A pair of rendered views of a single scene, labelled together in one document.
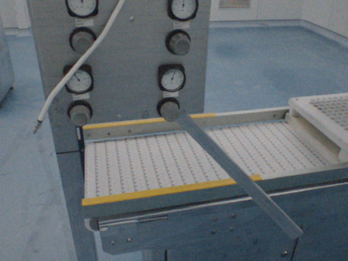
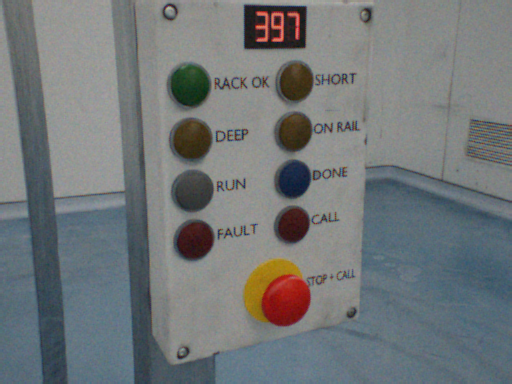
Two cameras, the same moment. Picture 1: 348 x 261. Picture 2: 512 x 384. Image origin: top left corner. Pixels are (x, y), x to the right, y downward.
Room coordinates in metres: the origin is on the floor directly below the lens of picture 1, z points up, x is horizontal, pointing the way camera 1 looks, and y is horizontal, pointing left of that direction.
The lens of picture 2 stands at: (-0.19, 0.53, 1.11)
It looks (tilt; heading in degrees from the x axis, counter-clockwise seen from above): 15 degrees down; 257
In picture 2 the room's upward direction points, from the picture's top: straight up
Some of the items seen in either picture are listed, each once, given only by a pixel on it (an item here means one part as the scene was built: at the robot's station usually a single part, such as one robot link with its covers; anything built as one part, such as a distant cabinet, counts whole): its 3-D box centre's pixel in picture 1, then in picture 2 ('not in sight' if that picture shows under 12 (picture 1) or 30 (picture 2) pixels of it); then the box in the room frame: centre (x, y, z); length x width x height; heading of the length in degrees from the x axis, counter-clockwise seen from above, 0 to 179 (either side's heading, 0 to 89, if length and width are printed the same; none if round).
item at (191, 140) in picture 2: not in sight; (192, 140); (-0.23, 0.15, 1.05); 0.03 x 0.01 x 0.03; 13
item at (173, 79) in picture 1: (171, 78); not in sight; (0.43, 0.00, 1.14); 0.04 x 0.01 x 0.04; 103
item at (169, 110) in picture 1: (169, 108); not in sight; (0.42, 0.00, 1.10); 0.03 x 0.03 x 0.04; 13
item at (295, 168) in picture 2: not in sight; (294, 179); (-0.31, 0.13, 1.01); 0.03 x 0.01 x 0.03; 13
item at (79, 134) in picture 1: (83, 156); not in sight; (0.70, 0.23, 0.82); 0.02 x 0.01 x 0.20; 103
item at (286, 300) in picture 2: not in sight; (277, 293); (-0.29, 0.14, 0.92); 0.04 x 0.04 x 0.04; 13
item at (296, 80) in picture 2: not in sight; (296, 81); (-0.31, 0.13, 1.08); 0.03 x 0.01 x 0.03; 13
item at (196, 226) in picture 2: not in sight; (195, 240); (-0.23, 0.15, 0.97); 0.03 x 0.01 x 0.03; 13
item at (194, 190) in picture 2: not in sight; (193, 191); (-0.23, 0.15, 1.01); 0.03 x 0.01 x 0.03; 13
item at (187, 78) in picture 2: not in sight; (190, 85); (-0.23, 0.15, 1.08); 0.03 x 0.01 x 0.03; 13
